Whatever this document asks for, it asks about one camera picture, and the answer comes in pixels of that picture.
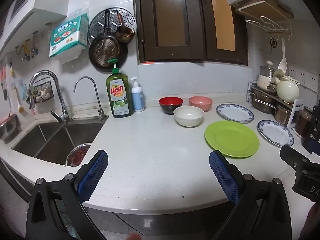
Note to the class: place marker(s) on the white rice spoon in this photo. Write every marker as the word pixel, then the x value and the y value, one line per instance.
pixel 282 63

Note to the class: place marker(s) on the green paper towel pack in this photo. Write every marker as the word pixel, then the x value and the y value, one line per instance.
pixel 67 35

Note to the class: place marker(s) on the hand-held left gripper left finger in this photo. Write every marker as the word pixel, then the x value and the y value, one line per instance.
pixel 92 175

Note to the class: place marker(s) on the dark frying pan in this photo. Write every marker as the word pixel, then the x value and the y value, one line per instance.
pixel 105 52

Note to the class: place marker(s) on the small brass saucepan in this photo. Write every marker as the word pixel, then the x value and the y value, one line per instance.
pixel 123 33

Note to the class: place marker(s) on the cream pot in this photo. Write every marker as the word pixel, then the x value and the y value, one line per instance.
pixel 263 81

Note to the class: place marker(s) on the pink bowl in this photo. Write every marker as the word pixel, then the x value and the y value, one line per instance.
pixel 201 105

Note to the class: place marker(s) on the hanging dish brush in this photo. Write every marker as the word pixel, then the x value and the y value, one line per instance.
pixel 20 108

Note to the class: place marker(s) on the black scissors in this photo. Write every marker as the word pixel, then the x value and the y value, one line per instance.
pixel 273 43

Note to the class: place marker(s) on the wide steel pan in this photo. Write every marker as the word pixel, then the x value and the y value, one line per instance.
pixel 262 105

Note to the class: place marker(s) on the black knife block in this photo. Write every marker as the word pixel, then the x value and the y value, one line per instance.
pixel 312 135

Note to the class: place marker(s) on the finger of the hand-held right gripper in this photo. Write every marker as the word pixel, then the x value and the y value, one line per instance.
pixel 292 157

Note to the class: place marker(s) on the white blue pump bottle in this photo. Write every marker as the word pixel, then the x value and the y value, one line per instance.
pixel 138 100

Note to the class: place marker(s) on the white wall socket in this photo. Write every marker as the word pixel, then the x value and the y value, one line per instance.
pixel 292 72
pixel 301 76
pixel 313 80

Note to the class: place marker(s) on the steel kitchen sink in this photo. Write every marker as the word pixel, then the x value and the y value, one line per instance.
pixel 50 142

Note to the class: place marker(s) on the white bowl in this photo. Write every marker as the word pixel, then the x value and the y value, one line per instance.
pixel 188 120

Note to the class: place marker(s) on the wooden cutting board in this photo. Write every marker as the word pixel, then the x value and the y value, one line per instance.
pixel 265 8

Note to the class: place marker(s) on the blue patterned white plate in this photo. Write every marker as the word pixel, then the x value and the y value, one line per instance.
pixel 235 113
pixel 275 133

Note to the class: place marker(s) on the red black bowl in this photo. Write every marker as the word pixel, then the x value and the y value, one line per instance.
pixel 170 101

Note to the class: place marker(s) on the steel pot with glass lid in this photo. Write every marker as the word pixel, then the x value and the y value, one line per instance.
pixel 266 71

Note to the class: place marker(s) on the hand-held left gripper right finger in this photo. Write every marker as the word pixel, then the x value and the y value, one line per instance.
pixel 225 180

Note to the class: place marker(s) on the steel strainer bowl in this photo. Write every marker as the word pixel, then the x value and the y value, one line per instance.
pixel 78 155

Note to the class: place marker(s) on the green plate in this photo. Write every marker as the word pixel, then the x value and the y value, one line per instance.
pixel 231 140

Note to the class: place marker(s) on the brown glass jar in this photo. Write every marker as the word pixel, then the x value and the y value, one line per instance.
pixel 303 122

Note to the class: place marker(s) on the thin steel faucet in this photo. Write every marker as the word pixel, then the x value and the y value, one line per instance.
pixel 98 105

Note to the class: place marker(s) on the brown window frame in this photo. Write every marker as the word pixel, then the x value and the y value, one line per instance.
pixel 147 30

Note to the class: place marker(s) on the cream kettle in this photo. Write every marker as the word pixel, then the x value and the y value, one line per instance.
pixel 287 91

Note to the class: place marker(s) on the green dish soap bottle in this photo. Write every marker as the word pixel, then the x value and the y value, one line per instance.
pixel 118 97

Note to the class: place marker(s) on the steel pot beside sink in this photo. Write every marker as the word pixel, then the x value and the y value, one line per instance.
pixel 7 130

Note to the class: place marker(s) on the steel wall hook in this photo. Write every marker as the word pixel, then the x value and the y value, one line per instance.
pixel 34 47

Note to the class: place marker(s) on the tall steel faucet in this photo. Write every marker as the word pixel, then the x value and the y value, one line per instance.
pixel 63 105

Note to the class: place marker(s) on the white pot rack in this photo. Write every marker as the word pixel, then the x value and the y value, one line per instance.
pixel 297 107

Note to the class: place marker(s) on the yellow wall hook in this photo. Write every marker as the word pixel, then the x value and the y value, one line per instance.
pixel 24 48

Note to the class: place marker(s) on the deep steel pot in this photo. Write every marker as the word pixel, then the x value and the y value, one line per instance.
pixel 282 115

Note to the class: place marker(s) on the round steel steamer tray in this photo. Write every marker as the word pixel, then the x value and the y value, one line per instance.
pixel 130 17

